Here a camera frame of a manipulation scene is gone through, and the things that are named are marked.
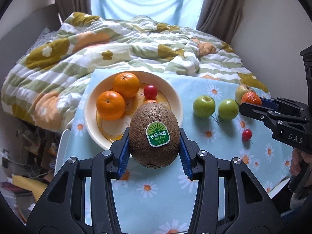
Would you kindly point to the brown curtain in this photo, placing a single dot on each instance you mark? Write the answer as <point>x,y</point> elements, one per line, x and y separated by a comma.
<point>73,0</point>
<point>231,9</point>

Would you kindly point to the light blue window cloth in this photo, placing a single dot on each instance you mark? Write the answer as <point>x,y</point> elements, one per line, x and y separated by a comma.
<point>146,0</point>

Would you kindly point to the red cherry tomato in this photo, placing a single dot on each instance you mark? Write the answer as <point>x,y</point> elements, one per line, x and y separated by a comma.
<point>150,91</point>
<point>247,134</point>

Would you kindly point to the blue daisy print tablecloth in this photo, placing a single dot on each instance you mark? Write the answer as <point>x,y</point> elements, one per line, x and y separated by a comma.
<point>219,175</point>

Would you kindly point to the large orange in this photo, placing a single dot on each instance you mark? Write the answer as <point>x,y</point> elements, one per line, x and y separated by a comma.
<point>111,105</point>
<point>126,85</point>

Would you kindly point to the grey headboard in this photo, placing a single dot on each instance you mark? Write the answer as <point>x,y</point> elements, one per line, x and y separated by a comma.
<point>43,17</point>

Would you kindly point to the green apple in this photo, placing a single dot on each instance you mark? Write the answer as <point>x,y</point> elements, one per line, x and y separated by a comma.
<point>228,109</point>
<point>204,106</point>

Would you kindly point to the yellow box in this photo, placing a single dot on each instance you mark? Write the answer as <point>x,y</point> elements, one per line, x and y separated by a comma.
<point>26,185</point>

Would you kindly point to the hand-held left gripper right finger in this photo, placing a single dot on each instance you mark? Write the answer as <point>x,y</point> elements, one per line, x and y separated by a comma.
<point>185,158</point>

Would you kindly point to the yellow apple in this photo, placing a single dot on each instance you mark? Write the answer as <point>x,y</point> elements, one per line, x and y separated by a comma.
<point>240,91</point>

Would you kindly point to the brown kiwi with green sticker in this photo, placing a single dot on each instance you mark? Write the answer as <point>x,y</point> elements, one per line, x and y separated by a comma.
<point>146,117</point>

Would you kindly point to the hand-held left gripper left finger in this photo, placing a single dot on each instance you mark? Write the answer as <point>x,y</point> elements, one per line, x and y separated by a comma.
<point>123,156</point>

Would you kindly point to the white folding table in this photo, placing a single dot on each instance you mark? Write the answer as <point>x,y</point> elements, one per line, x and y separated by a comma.
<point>61,151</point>

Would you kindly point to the green flower print blanket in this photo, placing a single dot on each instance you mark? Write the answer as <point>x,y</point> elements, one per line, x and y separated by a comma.
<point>73,61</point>

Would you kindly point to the person's right hand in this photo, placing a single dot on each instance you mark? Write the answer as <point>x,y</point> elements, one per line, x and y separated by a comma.
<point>296,162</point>

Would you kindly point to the grey patterned bed sheet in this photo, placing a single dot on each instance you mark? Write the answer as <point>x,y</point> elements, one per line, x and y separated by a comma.
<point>41,39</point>

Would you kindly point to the cream plate with duck print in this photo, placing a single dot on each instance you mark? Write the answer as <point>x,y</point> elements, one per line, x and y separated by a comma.
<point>167,90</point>

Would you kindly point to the small tangerine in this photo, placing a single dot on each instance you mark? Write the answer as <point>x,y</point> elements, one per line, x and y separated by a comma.
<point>149,102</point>
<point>251,98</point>

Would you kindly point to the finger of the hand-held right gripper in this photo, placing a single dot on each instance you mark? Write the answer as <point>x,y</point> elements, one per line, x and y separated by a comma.
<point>256,112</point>
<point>268,102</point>

